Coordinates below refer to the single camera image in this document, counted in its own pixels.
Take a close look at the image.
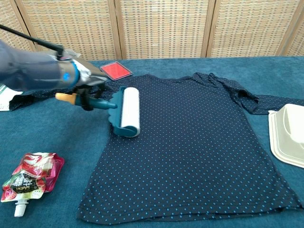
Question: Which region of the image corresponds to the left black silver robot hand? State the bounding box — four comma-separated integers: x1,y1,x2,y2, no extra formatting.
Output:
70,58,108,112

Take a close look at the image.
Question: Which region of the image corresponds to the teal lint roller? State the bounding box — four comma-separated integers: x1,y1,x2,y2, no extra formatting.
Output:
55,86,141,138

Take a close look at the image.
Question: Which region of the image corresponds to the navy dotted long-sleeve shirt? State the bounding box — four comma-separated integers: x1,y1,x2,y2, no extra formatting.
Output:
8,72,304,226

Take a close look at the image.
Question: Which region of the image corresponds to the red ink pad case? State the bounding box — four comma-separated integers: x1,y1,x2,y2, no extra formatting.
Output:
99,61,133,81

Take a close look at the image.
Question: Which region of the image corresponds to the blue carpet table cover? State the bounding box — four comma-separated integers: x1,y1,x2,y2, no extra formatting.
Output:
0,56,304,228

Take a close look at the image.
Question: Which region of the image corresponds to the green white paper package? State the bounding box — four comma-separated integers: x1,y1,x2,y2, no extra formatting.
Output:
0,83,24,112

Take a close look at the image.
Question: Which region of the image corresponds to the woven bamboo folding screen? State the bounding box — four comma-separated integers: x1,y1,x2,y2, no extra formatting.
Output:
0,0,304,61

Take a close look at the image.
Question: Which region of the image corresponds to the red drink pouch with spout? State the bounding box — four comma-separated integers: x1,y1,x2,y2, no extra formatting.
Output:
0,152,65,218

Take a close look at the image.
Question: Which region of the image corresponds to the white plastic lunch container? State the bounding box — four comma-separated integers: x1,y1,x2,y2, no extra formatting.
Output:
268,103,304,169

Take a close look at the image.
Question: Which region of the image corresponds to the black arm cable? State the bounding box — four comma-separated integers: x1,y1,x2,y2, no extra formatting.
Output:
0,23,65,59

